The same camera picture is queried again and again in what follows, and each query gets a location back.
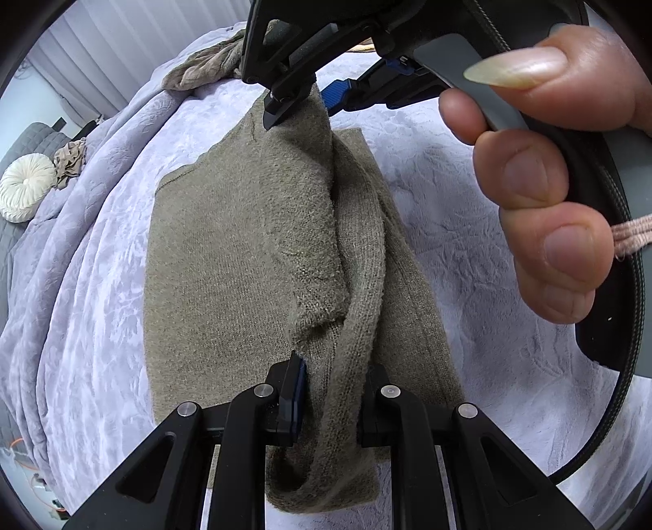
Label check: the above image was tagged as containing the pink knit strap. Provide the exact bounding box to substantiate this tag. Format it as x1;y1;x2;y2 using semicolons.
610;214;652;262

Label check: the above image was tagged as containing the grey quilted headboard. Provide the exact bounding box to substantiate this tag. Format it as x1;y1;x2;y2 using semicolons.
0;121;69;317

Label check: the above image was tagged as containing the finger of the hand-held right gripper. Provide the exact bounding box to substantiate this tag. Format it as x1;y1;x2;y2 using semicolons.
321;56;449;117
262;82;311;129

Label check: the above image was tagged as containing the lavender plush blanket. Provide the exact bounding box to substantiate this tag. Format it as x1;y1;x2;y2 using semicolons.
0;20;652;530

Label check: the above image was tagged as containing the light grey curtain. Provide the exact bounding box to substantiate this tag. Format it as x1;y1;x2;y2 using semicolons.
28;0;253;128

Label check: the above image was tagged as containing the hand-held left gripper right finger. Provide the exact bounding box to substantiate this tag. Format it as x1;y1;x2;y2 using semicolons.
357;364;594;530

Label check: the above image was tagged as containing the olive knit sweater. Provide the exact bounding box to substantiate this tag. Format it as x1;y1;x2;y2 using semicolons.
143;76;467;515

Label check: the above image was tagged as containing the black braided cable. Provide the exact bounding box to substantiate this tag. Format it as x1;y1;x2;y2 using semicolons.
471;0;647;485

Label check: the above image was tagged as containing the person's right hand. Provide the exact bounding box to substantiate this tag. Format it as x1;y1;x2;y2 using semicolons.
438;23;652;324

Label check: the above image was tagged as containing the brown ribbed knit garment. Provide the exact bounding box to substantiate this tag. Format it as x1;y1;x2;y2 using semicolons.
162;20;293;91

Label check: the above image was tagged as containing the round white pleated cushion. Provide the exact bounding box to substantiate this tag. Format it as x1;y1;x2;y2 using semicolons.
0;155;57;223

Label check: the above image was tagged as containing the small tan crumpled cloth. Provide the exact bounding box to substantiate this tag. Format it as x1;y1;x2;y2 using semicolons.
53;137;88;190

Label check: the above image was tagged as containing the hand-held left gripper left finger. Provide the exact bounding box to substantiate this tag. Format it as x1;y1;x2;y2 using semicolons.
64;351;308;530

